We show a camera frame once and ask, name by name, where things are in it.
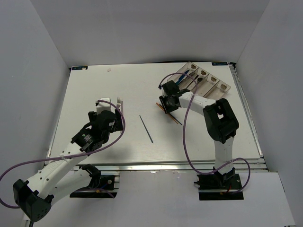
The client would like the orange chopstick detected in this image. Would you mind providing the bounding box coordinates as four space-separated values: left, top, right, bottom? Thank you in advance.
156 102 179 124

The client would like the blue knife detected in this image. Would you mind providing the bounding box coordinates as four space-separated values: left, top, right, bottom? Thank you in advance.
176 70 189 85

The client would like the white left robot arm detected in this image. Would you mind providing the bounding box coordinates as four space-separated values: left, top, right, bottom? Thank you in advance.
13 110 123 222

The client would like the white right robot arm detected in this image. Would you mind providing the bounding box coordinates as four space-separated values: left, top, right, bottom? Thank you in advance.
159 80 239 189

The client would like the smoky clear divided organizer tray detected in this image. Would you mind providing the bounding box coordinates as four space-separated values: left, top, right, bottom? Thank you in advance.
167 61 231 100

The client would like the right blue corner marker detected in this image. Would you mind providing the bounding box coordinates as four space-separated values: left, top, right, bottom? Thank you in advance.
211 61 228 66

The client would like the blue corner marker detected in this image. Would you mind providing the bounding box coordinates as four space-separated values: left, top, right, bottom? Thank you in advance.
211 61 228 66
71 66 88 70

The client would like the left blue corner marker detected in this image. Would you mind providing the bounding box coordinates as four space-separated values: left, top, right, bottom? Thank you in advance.
71 66 88 70

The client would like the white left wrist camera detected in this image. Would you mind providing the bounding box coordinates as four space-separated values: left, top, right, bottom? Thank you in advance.
95 97 112 115

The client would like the green handled fork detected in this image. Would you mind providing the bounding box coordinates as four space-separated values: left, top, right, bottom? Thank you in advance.
116 96 122 110

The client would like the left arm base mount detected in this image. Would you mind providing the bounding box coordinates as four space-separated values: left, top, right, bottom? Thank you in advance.
70 164 120 199

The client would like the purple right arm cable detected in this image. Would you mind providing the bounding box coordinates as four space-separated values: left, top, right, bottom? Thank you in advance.
158 72 250 193

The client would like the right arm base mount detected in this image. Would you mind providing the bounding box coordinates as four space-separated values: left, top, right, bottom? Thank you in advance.
194 174 244 201

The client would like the aluminium table edge rail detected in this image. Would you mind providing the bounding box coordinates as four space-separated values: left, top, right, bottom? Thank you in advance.
44 155 269 172

